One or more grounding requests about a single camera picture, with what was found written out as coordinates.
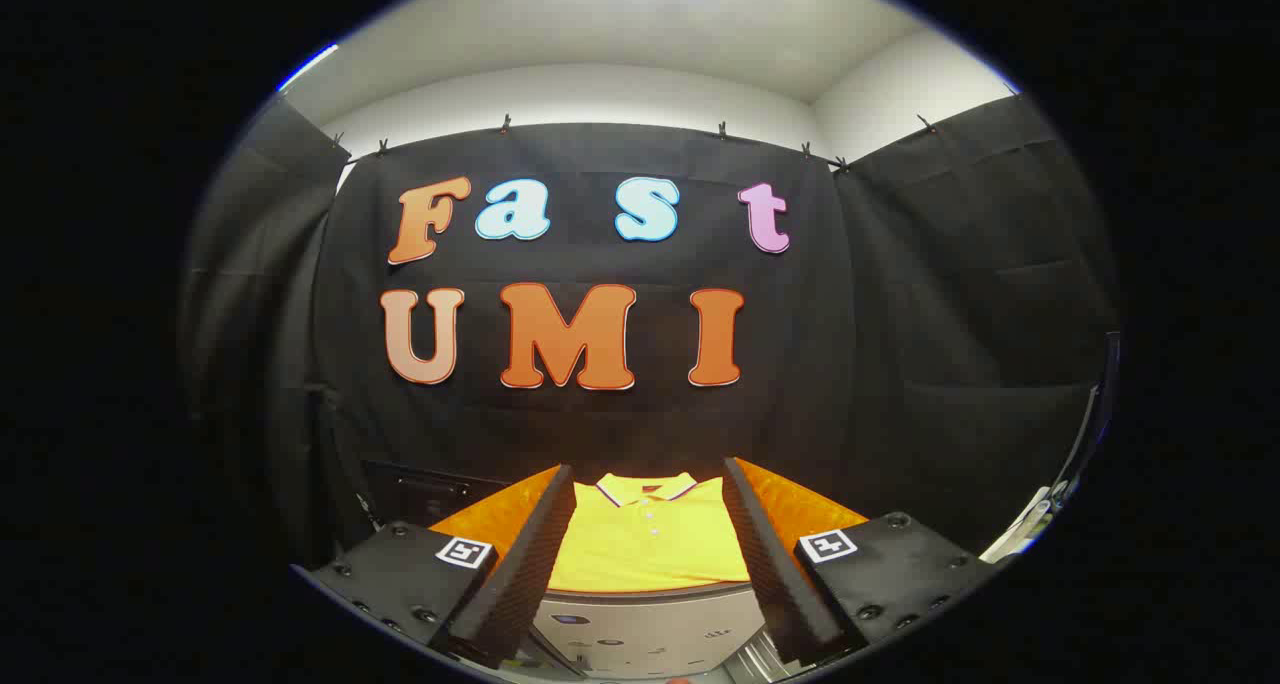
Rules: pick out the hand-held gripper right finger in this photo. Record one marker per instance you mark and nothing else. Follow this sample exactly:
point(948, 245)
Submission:
point(770, 564)

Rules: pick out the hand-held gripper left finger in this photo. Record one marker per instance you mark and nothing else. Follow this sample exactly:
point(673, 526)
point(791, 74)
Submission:
point(530, 564)

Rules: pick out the yellow polo shirt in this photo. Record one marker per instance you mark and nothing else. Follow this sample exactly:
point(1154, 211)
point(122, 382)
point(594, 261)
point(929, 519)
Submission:
point(650, 544)

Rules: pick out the dark washing machine lid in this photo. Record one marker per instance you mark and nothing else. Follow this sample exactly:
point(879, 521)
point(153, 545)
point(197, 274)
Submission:
point(430, 489)

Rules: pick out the silver grey washing machine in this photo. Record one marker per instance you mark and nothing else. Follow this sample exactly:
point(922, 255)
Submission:
point(650, 624)

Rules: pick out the black backdrop cloth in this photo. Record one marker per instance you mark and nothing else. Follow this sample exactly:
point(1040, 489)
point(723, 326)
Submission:
point(600, 424)

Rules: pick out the ceiling light strip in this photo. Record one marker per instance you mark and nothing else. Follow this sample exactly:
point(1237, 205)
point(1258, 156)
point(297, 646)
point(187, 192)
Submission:
point(310, 64)

